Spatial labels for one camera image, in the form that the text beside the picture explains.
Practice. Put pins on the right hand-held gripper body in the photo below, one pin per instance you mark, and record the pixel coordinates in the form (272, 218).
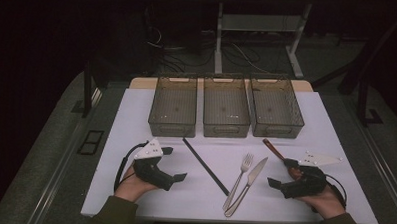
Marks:
(305, 185)

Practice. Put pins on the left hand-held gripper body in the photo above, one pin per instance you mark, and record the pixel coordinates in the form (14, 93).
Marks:
(151, 170)

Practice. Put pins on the brown wooden spoon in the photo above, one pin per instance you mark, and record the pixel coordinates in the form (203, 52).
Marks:
(273, 149)

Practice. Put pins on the steel table knife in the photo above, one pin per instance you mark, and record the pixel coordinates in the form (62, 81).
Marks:
(250, 182)

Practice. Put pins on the steel fork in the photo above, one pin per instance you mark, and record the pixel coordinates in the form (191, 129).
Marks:
(238, 183)

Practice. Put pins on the smoky clear plastic bin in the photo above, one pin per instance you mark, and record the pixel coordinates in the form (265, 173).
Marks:
(226, 106)
(173, 106)
(275, 106)

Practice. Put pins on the person's left hand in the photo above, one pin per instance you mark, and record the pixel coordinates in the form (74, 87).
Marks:
(132, 188)

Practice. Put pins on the person's right hand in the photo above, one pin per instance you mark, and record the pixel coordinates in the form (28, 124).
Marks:
(328, 203)

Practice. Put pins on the white table mat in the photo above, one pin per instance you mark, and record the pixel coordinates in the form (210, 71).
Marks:
(200, 202)

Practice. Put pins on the wooden table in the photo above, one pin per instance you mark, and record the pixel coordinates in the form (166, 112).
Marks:
(139, 83)

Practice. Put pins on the black metal stand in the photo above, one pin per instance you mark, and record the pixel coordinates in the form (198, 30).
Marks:
(363, 104)

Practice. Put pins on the white metal stand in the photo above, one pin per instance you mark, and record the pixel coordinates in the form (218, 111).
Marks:
(261, 22)

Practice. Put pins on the black floor frame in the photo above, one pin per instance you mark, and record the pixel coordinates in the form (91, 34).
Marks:
(90, 142)

